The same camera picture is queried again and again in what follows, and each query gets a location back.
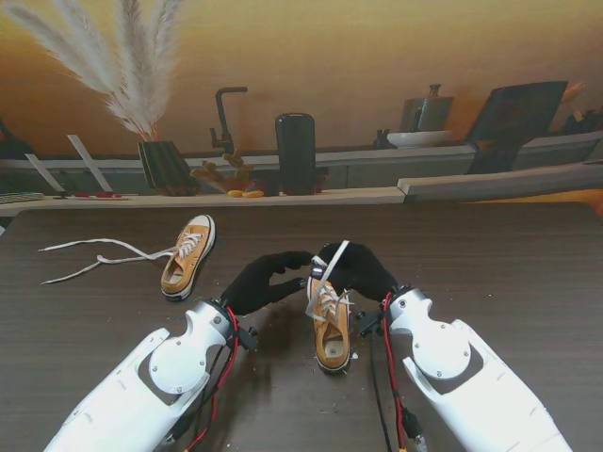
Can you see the right robot hand black glove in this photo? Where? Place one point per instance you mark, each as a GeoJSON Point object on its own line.
{"type": "Point", "coordinates": [365, 273]}

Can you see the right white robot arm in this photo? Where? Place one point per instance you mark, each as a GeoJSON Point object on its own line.
{"type": "Point", "coordinates": [471, 376]}

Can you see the yellow canvas sneaker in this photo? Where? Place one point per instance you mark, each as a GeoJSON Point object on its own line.
{"type": "Point", "coordinates": [332, 350]}
{"type": "Point", "coordinates": [200, 229]}

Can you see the left robot hand black glove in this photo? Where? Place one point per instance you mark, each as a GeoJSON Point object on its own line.
{"type": "Point", "coordinates": [254, 287]}

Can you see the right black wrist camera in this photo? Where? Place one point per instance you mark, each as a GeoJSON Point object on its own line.
{"type": "Point", "coordinates": [369, 325]}

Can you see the printed kitchen backdrop banner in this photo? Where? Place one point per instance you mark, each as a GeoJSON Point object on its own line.
{"type": "Point", "coordinates": [330, 56]}

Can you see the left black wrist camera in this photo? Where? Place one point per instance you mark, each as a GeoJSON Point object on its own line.
{"type": "Point", "coordinates": [247, 336]}

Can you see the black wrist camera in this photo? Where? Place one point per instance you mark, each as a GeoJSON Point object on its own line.
{"type": "Point", "coordinates": [369, 325]}
{"type": "Point", "coordinates": [247, 336]}

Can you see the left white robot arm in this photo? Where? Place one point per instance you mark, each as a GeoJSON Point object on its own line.
{"type": "Point", "coordinates": [141, 376]}

